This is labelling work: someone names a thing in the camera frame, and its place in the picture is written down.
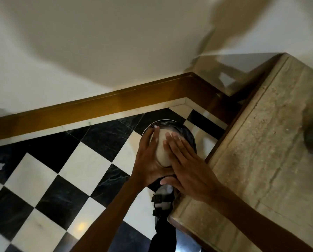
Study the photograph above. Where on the person's right hand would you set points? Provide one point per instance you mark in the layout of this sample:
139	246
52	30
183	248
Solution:
193	175

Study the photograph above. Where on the person's left hand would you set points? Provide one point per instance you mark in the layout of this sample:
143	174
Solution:
146	162

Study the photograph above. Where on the person's right little finger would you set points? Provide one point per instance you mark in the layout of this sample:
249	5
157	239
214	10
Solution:
192	154

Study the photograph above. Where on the person's right thumb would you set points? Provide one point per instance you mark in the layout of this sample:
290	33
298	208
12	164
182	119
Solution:
168	182

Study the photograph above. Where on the person's left fingers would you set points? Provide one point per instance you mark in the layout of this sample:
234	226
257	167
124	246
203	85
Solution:
149	140

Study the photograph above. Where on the person's right middle finger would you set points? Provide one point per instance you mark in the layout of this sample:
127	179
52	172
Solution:
173	145

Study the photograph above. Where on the white round lump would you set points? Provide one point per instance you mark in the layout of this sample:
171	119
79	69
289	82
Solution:
162	152

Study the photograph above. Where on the person's right forearm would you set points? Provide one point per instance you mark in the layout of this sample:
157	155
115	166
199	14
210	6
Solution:
264	225

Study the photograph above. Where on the person's left forearm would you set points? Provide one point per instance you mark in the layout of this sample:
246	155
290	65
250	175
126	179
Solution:
112	215

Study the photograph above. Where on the waste bin with black liner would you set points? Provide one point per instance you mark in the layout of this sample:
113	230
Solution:
188	137

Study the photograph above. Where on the black trouser leg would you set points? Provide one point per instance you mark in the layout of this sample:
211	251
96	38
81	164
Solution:
163	237

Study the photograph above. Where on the brown wooden baseboard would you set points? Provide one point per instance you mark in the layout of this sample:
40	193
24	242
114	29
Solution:
98	107

